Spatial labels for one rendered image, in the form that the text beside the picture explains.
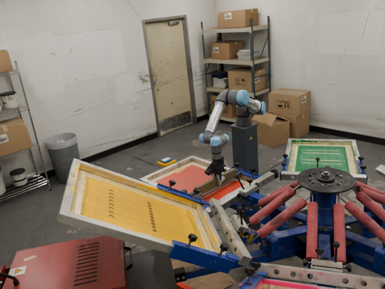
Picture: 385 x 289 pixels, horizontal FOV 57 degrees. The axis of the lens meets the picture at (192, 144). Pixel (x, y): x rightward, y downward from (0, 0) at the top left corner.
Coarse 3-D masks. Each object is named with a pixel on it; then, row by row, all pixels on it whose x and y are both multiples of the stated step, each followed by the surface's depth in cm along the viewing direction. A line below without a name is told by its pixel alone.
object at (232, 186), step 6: (186, 168) 309; (192, 168) 308; (198, 168) 306; (180, 174) 298; (186, 174) 297; (228, 186) 270; (234, 186) 269; (240, 186) 268; (222, 192) 263; (228, 192) 262
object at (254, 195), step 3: (255, 192) 241; (249, 195) 238; (252, 195) 238; (255, 195) 237; (258, 195) 237; (261, 195) 236; (243, 198) 243; (246, 198) 241; (252, 198) 236; (255, 198) 234; (258, 198) 233; (261, 198) 232; (255, 201) 235
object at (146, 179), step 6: (192, 156) 323; (180, 162) 313; (186, 162) 317; (198, 162) 316; (204, 162) 309; (210, 162) 307; (168, 168) 304; (174, 168) 309; (228, 168) 292; (150, 174) 296; (156, 174) 297; (162, 174) 301; (144, 180) 287; (150, 180) 294; (246, 180) 277
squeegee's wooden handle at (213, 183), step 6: (234, 168) 275; (222, 174) 266; (228, 174) 269; (234, 174) 274; (210, 180) 259; (216, 180) 261; (228, 180) 270; (198, 186) 251; (204, 186) 254; (210, 186) 258; (216, 186) 262; (204, 192) 255
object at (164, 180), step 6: (174, 174) 299; (162, 180) 292; (168, 180) 290; (174, 180) 289; (174, 186) 279; (216, 192) 264; (204, 198) 257; (210, 198) 256; (216, 198) 255; (204, 204) 249
